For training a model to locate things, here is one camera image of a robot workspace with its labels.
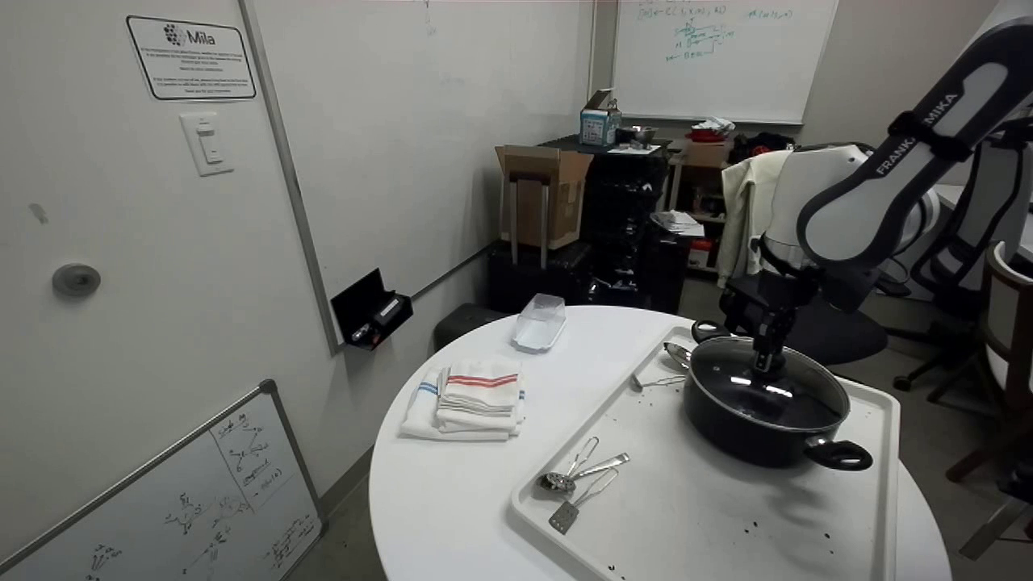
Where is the wooden chair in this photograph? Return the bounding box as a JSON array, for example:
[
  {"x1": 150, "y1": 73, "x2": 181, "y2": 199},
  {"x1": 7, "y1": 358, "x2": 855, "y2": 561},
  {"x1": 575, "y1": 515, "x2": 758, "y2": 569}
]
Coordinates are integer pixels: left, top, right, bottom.
[{"x1": 946, "y1": 236, "x2": 1033, "y2": 561}]

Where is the large wall whiteboard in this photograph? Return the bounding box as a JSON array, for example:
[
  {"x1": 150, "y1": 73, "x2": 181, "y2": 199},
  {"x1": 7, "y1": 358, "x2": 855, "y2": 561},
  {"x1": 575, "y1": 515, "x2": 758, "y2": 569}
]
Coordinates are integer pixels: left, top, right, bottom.
[{"x1": 237, "y1": 0, "x2": 600, "y2": 352}]

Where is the white wall sign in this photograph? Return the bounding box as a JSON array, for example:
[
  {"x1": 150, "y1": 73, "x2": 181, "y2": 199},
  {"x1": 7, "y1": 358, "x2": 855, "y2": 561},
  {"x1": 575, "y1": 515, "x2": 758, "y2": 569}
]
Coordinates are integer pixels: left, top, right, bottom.
[{"x1": 123, "y1": 8, "x2": 262, "y2": 102}]

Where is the metal spoon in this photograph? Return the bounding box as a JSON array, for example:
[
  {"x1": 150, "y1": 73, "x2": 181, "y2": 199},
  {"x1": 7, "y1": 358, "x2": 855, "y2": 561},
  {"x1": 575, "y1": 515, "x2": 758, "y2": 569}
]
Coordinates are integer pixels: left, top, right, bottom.
[{"x1": 659, "y1": 335, "x2": 698, "y2": 374}]

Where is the white plastic tray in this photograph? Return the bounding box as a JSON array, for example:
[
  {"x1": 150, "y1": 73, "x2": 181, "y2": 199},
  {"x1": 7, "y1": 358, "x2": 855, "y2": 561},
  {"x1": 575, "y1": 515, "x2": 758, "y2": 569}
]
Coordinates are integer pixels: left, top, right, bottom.
[{"x1": 503, "y1": 318, "x2": 903, "y2": 581}]

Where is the black marker holder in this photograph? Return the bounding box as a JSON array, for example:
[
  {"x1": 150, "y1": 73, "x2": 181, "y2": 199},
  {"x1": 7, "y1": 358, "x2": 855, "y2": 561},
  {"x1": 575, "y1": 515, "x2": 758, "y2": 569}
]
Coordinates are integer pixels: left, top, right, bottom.
[{"x1": 331, "y1": 263, "x2": 416, "y2": 352}]

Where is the cardboard box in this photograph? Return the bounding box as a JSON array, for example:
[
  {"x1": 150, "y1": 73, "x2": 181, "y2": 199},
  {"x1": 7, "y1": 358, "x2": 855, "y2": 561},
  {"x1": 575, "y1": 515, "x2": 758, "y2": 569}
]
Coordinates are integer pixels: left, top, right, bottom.
[{"x1": 491, "y1": 141, "x2": 598, "y2": 271}]

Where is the white light switch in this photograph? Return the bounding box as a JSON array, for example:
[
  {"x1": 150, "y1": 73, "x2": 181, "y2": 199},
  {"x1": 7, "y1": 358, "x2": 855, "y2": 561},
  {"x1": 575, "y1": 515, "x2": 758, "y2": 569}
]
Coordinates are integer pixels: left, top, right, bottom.
[{"x1": 179, "y1": 110, "x2": 237, "y2": 181}]

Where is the white jacket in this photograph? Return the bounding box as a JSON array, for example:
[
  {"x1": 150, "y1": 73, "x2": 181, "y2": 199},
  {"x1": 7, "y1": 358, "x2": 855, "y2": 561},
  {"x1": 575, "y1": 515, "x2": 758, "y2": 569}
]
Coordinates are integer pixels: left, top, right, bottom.
[{"x1": 714, "y1": 144, "x2": 798, "y2": 291}]

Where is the glass pot lid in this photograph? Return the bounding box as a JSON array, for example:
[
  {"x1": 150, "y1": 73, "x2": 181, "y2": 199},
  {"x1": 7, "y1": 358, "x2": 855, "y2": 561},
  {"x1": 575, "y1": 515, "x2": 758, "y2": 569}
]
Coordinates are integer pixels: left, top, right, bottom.
[{"x1": 689, "y1": 331, "x2": 854, "y2": 431}]

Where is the small metal piece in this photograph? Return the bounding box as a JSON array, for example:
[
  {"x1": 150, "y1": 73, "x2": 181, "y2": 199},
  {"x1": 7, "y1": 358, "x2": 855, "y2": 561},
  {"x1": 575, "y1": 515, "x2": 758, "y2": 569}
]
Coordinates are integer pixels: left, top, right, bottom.
[{"x1": 627, "y1": 369, "x2": 678, "y2": 396}]

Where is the red striped folded cloth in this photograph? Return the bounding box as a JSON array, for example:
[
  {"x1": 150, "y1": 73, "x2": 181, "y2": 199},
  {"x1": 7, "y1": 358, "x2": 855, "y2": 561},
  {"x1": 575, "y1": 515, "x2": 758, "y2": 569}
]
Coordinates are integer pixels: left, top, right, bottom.
[{"x1": 433, "y1": 365, "x2": 530, "y2": 418}]

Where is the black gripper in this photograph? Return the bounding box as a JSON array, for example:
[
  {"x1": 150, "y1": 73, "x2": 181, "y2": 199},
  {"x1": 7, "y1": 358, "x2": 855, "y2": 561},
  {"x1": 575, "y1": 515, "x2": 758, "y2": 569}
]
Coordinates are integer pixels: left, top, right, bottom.
[{"x1": 753, "y1": 261, "x2": 826, "y2": 365}]

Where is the blue tissue box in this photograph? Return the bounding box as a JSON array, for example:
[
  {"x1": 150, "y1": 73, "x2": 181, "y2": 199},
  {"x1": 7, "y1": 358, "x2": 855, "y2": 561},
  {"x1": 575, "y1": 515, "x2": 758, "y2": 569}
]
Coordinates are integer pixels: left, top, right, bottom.
[{"x1": 575, "y1": 102, "x2": 622, "y2": 151}]

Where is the round grey wall stopper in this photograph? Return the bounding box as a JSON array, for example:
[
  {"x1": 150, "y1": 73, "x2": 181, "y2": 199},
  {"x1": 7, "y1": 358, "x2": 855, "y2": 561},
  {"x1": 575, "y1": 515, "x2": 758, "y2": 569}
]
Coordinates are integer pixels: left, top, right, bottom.
[{"x1": 49, "y1": 261, "x2": 104, "y2": 302}]

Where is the wooden shelf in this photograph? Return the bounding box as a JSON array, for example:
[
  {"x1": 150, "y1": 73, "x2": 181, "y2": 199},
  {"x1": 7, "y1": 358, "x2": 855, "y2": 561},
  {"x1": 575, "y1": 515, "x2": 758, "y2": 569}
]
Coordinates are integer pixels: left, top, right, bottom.
[{"x1": 662, "y1": 127, "x2": 755, "y2": 278}]

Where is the black cooking pot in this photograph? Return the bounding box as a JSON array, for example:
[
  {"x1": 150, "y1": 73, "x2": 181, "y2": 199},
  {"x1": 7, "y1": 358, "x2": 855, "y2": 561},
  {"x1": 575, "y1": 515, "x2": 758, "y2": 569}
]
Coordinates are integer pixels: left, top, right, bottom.
[{"x1": 681, "y1": 318, "x2": 879, "y2": 475}]

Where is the whiteboard with green writing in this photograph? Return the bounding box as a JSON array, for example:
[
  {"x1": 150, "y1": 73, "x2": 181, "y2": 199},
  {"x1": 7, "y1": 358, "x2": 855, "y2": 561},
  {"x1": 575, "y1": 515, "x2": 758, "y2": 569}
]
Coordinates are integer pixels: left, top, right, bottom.
[{"x1": 611, "y1": 0, "x2": 847, "y2": 129}]

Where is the small framed whiteboard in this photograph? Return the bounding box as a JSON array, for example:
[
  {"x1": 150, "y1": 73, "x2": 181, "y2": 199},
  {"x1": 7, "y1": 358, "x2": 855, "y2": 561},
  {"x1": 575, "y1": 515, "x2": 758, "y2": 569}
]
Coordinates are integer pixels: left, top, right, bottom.
[{"x1": 0, "y1": 377, "x2": 327, "y2": 581}]

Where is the folded white cloth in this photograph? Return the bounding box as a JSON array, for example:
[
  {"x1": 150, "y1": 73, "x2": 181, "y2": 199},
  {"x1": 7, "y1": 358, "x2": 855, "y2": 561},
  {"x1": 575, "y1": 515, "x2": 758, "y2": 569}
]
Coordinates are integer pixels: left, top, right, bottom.
[{"x1": 396, "y1": 377, "x2": 530, "y2": 446}]

